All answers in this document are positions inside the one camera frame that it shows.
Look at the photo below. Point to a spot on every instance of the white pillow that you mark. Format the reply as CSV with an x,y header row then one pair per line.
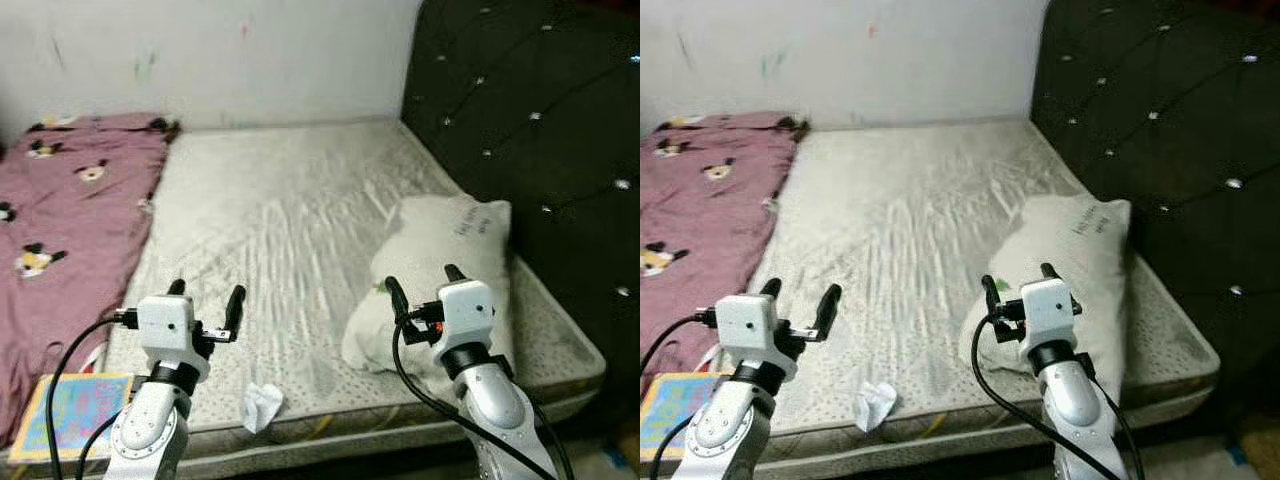
x,y
1060,240
440,240

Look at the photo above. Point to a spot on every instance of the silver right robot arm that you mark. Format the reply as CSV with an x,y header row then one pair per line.
x,y
1075,400
490,400

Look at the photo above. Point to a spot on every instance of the grey quilted mattress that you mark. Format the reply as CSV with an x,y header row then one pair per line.
x,y
900,220
300,220

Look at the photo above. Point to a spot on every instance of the blue yellow children's book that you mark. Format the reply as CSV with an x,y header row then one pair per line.
x,y
70,415
680,415

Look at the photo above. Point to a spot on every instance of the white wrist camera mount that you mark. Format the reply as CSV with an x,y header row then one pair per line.
x,y
745,320
1048,300
467,305
165,322

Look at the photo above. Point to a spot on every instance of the pink cartoon mouse blanket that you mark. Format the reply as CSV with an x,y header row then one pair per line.
x,y
70,220
700,210

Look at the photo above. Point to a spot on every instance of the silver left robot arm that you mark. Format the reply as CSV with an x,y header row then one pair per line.
x,y
150,430
730,430

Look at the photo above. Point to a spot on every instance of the black tufted headboard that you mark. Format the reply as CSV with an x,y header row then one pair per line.
x,y
540,100
1170,100

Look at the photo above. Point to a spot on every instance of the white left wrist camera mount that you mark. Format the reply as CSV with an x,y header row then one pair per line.
x,y
745,320
165,322

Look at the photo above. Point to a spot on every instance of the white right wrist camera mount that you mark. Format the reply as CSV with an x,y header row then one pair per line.
x,y
1048,300
467,305

